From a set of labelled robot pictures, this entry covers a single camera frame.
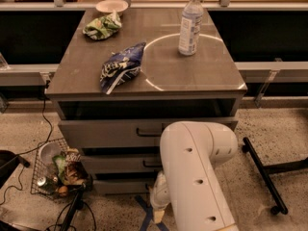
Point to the grey drawer cabinet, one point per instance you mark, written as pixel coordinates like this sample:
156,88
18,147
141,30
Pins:
206,86

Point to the wire basket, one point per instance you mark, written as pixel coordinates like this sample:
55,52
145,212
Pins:
50,171

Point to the clear cup in basket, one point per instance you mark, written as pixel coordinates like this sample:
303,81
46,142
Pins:
48,151

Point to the green chip bag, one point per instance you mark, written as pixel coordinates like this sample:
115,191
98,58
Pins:
103,27

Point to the black tripod leg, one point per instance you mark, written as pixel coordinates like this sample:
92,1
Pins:
67,214

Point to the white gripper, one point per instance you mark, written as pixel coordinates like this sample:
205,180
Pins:
160,194

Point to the blue tape cross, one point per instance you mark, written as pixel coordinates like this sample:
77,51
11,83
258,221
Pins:
148,215

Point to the black stand base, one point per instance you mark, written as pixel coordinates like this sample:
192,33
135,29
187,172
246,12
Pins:
266,171

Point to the clear plastic water bottle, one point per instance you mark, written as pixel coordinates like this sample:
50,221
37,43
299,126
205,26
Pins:
191,21

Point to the blue chip bag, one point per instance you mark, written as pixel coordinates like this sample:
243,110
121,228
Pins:
123,66

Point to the brown snack bag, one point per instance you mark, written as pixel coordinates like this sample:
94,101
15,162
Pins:
70,169

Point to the metal can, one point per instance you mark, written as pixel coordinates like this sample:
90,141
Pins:
46,184

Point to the white bowl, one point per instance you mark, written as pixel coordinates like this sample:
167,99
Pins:
109,6

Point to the grey drawer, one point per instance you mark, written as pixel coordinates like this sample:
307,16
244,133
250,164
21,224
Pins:
120,163
122,186
140,132

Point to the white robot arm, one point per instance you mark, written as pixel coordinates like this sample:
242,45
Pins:
189,152

